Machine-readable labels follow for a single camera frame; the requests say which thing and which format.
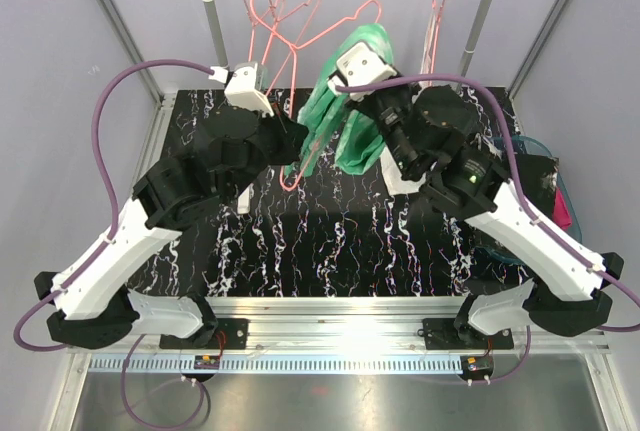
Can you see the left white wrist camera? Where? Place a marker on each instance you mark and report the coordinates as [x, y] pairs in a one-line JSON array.
[[243, 86]]

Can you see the aluminium corner post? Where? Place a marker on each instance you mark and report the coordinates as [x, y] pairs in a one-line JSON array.
[[542, 38], [121, 30]]

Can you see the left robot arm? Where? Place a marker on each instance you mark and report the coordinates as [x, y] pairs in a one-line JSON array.
[[94, 306]]

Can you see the black white tie-dye trousers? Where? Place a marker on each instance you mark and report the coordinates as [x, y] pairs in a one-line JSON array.
[[538, 171]]

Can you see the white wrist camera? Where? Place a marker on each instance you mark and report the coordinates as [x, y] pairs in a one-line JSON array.
[[360, 65], [243, 86]]

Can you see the right aluminium corner post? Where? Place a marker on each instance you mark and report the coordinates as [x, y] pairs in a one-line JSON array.
[[542, 38]]

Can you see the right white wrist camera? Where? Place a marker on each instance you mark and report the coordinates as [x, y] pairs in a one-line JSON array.
[[360, 65]]

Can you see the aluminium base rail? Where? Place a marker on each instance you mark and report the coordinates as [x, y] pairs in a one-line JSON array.
[[347, 326]]

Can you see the pink trousers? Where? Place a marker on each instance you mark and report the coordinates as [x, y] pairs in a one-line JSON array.
[[562, 215]]

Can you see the white slotted cable duct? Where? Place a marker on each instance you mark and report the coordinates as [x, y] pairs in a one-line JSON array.
[[278, 364]]

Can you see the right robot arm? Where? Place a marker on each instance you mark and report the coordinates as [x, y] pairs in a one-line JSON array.
[[430, 134]]

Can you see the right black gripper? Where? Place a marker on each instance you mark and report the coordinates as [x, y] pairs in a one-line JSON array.
[[364, 105]]

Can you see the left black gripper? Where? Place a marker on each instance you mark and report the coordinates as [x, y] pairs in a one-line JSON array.
[[277, 125]]

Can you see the left aluminium corner post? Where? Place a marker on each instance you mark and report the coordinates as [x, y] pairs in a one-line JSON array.
[[121, 30]]

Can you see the green tie-dye trousers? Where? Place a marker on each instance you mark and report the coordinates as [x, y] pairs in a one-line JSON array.
[[350, 116]]

